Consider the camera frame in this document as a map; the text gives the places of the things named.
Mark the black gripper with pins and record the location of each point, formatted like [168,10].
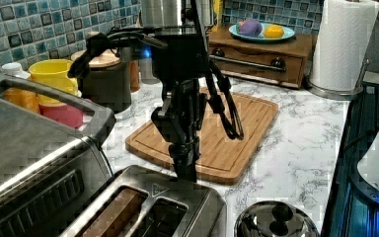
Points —
[179,120]

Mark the silver two-slot toaster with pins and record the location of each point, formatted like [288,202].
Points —
[172,208]

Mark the toast slice in toaster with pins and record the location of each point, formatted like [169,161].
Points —
[116,215]

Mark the stainless toaster oven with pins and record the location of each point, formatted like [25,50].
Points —
[49,172]

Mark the bamboo cutting board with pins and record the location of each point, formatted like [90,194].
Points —
[222,160]

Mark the frosted plastic cup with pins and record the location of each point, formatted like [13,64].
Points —
[146,73]

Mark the brown wooden utensil holder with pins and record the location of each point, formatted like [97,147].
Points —
[134,76]

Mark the black canister with wooden lid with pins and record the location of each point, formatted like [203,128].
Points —
[102,77]

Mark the glass coffee press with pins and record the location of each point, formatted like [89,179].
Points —
[271,218]

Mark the red cup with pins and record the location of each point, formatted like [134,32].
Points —
[62,113]

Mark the wooden drawer box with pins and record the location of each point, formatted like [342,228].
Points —
[283,62]

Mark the purple plush eggplant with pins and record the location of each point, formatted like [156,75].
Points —
[250,28]

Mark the yellow toy lemon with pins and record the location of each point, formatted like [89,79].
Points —
[273,32]

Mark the yellow cardboard box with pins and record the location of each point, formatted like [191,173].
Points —
[218,12]

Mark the yellow plastic cup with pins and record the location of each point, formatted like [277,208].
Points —
[54,73]

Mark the light blue plate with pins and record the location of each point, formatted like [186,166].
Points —
[288,34]

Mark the metal paper towel holder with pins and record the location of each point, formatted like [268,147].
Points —
[348,95]

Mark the white-capped bottle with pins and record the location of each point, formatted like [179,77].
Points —
[25,99]

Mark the paper towel roll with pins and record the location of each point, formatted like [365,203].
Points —
[343,38]

